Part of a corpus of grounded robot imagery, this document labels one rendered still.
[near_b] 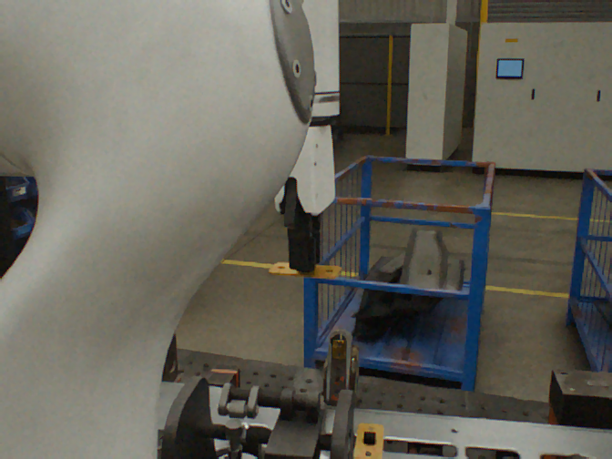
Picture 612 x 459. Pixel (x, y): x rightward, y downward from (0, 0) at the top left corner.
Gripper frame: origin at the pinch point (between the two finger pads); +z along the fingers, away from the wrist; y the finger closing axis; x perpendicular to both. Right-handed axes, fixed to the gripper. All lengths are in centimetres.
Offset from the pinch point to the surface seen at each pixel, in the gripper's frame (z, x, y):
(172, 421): 12.4, 8.4, -19.5
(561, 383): 28, -34, 26
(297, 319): 127, 80, 257
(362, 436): 30.1, -5.7, 8.1
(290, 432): 14.8, -2.4, -15.1
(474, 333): 91, -23, 180
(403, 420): 30.5, -10.9, 14.1
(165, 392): 29.7, 27.8, 11.8
